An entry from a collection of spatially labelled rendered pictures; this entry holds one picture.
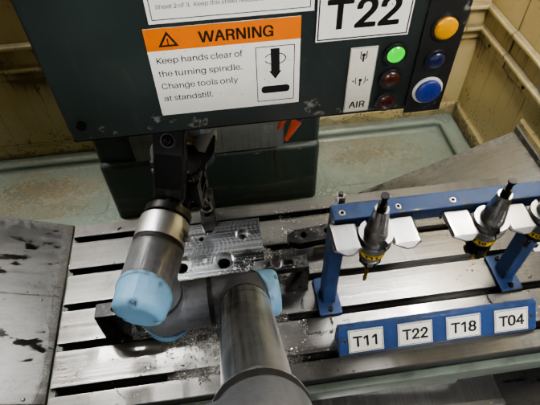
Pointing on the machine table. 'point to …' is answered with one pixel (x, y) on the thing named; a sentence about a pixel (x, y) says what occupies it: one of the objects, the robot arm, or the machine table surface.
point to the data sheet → (218, 9)
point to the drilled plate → (223, 239)
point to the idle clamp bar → (312, 238)
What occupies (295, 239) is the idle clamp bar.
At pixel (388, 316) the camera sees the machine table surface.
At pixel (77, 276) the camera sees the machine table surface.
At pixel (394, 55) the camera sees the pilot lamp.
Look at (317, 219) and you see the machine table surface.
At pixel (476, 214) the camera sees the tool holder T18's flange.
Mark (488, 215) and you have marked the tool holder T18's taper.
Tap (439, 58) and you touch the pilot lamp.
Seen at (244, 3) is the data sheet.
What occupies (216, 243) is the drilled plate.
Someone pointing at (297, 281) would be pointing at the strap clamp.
